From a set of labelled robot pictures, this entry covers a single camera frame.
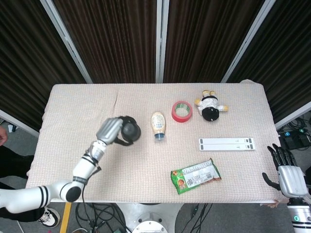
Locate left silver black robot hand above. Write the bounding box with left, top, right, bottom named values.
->
left=96, top=116, right=133, bottom=147

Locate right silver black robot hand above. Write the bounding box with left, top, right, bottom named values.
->
left=261, top=143, right=309, bottom=199

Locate black dice cup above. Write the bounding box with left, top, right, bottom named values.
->
left=121, top=119, right=141, bottom=146

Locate grey round robot base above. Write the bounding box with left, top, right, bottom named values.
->
left=113, top=202, right=186, bottom=233

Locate black electronics box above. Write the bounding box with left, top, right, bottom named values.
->
left=277, top=126, right=311, bottom=150

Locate beige waffle tablecloth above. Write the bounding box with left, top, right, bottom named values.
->
left=25, top=81, right=289, bottom=205

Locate beige sauce squeeze bottle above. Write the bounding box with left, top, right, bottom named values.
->
left=151, top=111, right=168, bottom=142

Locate red tape roll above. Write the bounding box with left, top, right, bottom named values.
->
left=171, top=100, right=193, bottom=123

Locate white flat rectangular device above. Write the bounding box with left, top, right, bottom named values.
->
left=198, top=137, right=256, bottom=151

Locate dark brown curtain panel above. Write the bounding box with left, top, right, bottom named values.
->
left=52, top=0, right=159, bottom=84
left=163, top=0, right=266, bottom=84
left=226, top=0, right=311, bottom=117
left=0, top=0, right=85, bottom=132

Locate green snack bag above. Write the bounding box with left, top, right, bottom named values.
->
left=170, top=157, right=223, bottom=196

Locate black-haired plush doll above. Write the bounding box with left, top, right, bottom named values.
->
left=193, top=90, right=230, bottom=122

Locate person in black clothes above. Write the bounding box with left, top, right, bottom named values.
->
left=0, top=125, right=35, bottom=191

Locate white black sneaker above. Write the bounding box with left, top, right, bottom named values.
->
left=37, top=206, right=61, bottom=229

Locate white aluminium frame post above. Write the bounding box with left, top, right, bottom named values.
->
left=39, top=0, right=93, bottom=84
left=0, top=109, right=40, bottom=138
left=155, top=0, right=170, bottom=84
left=220, top=0, right=276, bottom=83
left=274, top=100, right=311, bottom=131

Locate black floor cable bundle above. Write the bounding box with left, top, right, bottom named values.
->
left=186, top=202, right=213, bottom=233
left=74, top=202, right=128, bottom=233

